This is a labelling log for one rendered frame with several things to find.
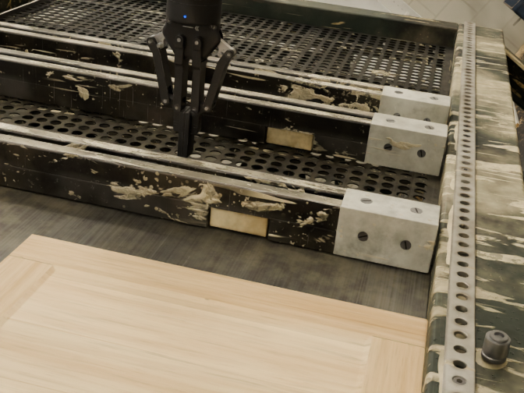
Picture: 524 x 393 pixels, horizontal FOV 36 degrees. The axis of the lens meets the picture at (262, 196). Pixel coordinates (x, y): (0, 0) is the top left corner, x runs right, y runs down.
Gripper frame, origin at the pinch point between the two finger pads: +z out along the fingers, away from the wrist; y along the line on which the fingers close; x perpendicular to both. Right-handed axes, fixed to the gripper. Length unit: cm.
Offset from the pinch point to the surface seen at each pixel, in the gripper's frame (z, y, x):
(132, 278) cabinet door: 6.5, -4.4, 30.6
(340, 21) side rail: 6, -6, -112
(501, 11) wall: 62, -69, -473
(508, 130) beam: 3, -48, -36
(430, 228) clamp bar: 1.8, -36.5, 12.2
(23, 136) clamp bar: 1.6, 21.3, 8.7
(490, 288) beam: 3.6, -44.1, 21.0
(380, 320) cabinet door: 6.6, -32.6, 27.8
